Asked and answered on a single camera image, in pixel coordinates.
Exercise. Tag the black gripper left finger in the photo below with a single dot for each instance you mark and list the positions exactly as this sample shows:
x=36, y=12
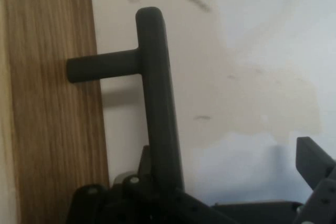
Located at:
x=89, y=205

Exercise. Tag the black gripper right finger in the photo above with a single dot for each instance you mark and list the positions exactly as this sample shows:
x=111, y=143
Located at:
x=320, y=171

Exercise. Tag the wooden cabinet door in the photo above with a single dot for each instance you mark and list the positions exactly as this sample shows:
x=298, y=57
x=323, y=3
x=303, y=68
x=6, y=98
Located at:
x=52, y=103

